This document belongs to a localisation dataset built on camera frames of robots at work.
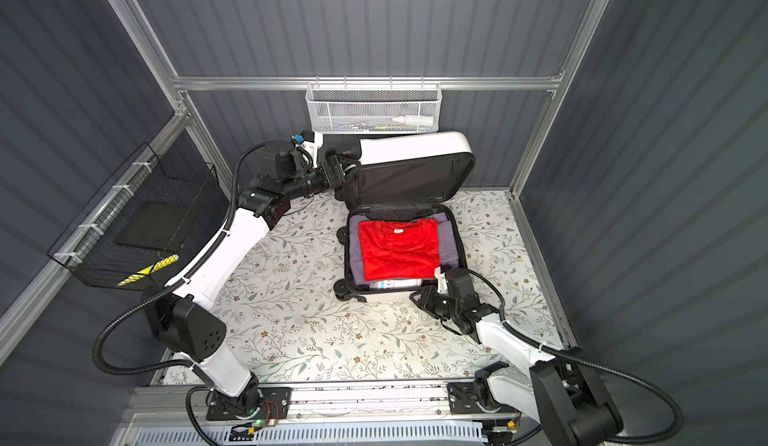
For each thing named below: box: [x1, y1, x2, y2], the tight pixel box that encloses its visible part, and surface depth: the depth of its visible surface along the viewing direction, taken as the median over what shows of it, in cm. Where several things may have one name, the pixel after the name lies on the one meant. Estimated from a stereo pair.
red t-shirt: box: [358, 218, 441, 281], surface depth 93 cm
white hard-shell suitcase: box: [334, 131, 476, 301], surface depth 91 cm
